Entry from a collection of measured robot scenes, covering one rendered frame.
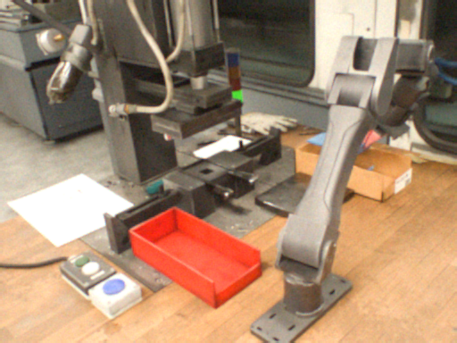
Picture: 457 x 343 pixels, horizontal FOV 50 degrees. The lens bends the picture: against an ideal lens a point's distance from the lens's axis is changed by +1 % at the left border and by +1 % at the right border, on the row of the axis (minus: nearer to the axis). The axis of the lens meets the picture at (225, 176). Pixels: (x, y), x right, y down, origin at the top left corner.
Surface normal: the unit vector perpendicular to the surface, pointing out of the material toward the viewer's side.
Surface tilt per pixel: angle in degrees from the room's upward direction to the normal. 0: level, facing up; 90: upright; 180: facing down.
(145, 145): 90
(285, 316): 0
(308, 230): 49
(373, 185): 90
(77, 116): 90
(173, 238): 0
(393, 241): 0
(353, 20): 90
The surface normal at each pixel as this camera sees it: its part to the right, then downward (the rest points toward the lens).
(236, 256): -0.72, 0.36
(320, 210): -0.51, -0.28
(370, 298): -0.09, -0.89
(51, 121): 0.65, 0.29
